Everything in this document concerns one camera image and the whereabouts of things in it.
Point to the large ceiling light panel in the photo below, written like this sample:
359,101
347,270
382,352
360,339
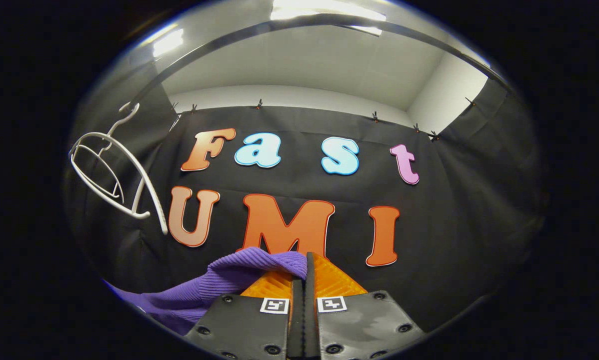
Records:
324,11

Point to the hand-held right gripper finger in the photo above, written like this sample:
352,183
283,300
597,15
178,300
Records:
298,320
310,320

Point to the black backdrop cloth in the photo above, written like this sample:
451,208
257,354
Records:
429,240

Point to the white plastic clothes hanger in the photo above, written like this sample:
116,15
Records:
160,216
142,215

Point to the small ceiling light panel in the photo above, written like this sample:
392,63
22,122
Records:
168,42

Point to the purple ribbed jacket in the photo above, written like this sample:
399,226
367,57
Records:
219,285

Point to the black clothes rail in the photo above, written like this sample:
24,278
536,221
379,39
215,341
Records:
309,20

